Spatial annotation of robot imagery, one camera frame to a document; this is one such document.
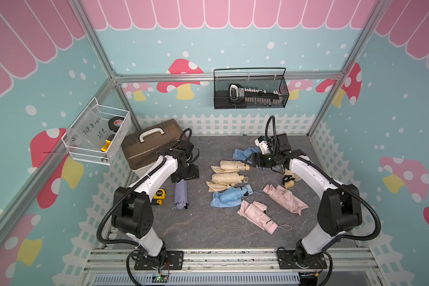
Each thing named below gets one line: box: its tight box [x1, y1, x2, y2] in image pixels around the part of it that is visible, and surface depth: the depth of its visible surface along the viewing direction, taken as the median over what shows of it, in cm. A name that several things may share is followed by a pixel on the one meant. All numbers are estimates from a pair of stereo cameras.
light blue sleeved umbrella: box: [210, 184, 264, 208], surface depth 91 cm
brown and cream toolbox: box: [120, 118, 185, 177], surface depth 91 cm
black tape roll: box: [107, 116, 126, 133], surface depth 81 cm
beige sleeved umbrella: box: [210, 160, 251, 174], surface depth 102 cm
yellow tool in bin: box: [100, 134, 115, 152], surface depth 64 cm
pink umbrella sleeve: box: [262, 184, 310, 216], surface depth 89 cm
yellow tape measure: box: [153, 188, 167, 205], surface depth 93 cm
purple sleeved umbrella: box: [173, 178, 190, 210], surface depth 91 cm
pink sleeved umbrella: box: [237, 200, 292, 235], surface depth 85 cm
